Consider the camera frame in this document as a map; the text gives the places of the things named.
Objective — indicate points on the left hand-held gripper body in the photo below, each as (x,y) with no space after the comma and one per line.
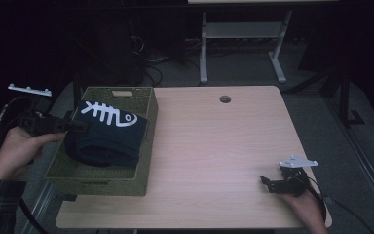
(40,123)

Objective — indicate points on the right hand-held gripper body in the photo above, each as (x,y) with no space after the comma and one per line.
(292,183)

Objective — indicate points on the dark blue fishbone print garment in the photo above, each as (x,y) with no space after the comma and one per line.
(110,139)

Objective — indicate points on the green woven basket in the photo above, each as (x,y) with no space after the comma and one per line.
(78,187)

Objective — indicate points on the person's right hand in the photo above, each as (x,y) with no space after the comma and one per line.
(306,211)

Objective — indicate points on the person's left hand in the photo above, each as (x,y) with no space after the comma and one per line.
(18,152)

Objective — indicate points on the black metal stand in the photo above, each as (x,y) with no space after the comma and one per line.
(344,97)

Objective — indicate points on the metal floor rail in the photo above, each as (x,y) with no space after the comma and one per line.
(363,177)
(37,208)

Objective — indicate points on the white metal table frame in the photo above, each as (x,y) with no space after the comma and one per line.
(240,30)

